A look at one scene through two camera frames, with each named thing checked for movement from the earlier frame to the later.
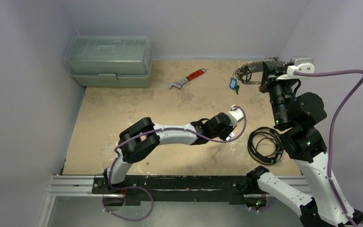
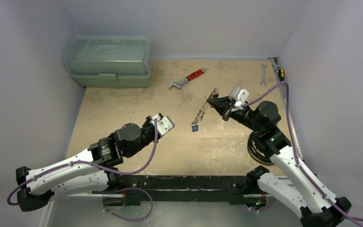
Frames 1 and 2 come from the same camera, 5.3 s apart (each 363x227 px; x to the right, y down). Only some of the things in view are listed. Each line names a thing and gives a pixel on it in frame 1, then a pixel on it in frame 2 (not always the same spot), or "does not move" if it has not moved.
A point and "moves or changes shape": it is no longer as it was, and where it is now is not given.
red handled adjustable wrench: x=178 y=84 does not move
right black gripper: x=269 y=76 → x=226 y=106
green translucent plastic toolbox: x=109 y=61 does not move
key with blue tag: x=233 y=83 moves or changes shape
